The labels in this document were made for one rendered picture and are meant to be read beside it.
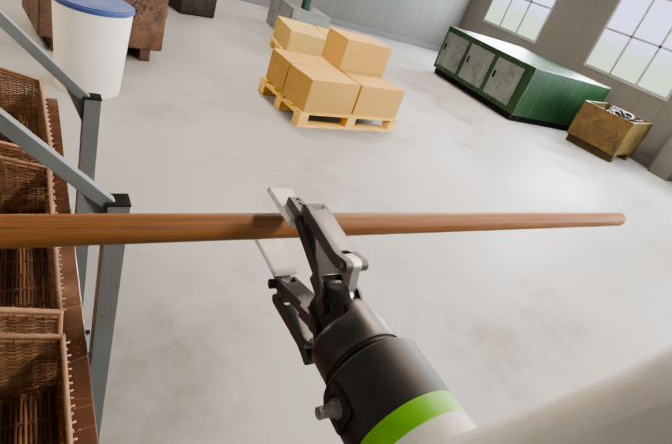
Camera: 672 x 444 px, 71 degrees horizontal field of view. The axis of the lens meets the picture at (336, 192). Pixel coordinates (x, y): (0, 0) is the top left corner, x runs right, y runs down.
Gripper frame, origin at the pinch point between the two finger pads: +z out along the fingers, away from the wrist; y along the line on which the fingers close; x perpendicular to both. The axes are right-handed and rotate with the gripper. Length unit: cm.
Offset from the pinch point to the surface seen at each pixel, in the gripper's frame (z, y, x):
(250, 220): -0.4, -1.5, -4.3
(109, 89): 314, 111, 22
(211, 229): -1.0, -0.9, -8.7
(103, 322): 39, 54, -11
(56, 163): 39.6, 15.3, -21.0
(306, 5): 614, 64, 310
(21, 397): 28, 59, -26
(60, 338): 28, 45, -20
